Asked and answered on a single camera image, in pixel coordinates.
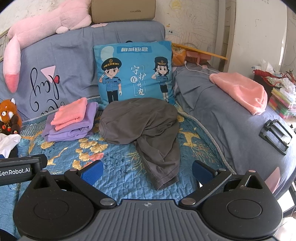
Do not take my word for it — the blue cartoon police pillow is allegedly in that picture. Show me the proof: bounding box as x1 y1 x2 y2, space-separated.
93 41 175 106

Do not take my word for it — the pink plush toy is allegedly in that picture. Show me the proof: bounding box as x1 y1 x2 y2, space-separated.
3 0 92 93

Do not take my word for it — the folded pink towel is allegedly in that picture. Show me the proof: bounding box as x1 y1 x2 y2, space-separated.
51 97 87 131

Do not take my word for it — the white cloth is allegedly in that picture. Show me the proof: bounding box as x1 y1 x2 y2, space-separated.
0 133 22 158

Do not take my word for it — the blue floral quilt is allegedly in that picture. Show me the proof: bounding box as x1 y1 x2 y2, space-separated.
0 108 236 239

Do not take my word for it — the folded purple garment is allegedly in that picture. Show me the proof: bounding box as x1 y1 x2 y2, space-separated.
42 102 99 142

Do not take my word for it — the stack of colourful books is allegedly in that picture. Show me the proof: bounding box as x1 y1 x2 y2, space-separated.
268 88 295 119

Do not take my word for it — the grey-blue duvet with lettering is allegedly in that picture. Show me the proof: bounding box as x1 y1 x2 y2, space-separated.
1 21 295 197

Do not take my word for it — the white charging cable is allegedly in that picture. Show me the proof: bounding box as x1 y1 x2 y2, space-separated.
184 61 219 76

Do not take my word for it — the red panda plush toy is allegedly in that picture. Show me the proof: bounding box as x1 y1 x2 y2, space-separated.
0 98 22 135

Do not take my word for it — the pink small fan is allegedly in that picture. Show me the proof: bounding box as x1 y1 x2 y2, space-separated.
186 51 211 69

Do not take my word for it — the grey sweatshirt with print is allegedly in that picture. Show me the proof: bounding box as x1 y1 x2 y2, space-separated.
99 98 181 190

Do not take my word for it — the yellow wooden stick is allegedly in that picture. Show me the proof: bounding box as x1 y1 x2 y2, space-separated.
171 42 228 60

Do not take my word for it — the red bag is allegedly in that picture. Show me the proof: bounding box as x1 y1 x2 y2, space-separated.
252 69 282 101

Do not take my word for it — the black plastic bracket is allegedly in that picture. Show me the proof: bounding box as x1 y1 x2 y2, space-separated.
259 119 293 156

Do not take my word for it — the beige headrest cushion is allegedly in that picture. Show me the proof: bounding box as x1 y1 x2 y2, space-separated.
91 0 156 24

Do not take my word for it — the pink towel on duvet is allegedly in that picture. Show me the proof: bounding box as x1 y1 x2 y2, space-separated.
209 72 267 115

